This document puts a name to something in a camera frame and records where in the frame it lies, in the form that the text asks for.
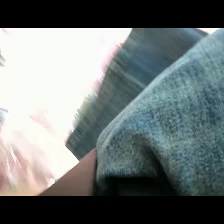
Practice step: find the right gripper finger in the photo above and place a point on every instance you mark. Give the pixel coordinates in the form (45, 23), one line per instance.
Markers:
(78, 181)

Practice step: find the blue jeans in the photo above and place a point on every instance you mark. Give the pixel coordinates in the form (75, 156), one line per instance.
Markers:
(166, 116)

